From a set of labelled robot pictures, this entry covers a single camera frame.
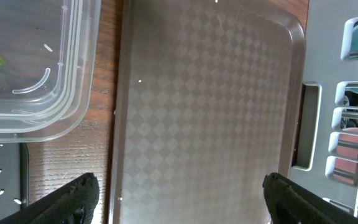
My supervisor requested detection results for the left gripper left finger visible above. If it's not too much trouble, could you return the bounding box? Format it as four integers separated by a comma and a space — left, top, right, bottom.
0, 172, 99, 224

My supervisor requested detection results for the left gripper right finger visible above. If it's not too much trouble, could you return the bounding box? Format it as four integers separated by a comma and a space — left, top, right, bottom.
262, 172, 358, 224

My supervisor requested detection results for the grey dishwasher rack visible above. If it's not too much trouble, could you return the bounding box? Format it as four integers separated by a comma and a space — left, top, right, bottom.
289, 0, 358, 218

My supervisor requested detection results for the black plastic tray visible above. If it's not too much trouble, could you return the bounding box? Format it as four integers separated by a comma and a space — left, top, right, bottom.
0, 143, 29, 220

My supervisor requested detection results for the dark brown serving tray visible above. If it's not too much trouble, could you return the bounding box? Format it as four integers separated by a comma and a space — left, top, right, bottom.
108, 0, 305, 224

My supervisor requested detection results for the clear plastic bin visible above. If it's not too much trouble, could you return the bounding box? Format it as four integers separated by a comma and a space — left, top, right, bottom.
0, 0, 101, 143

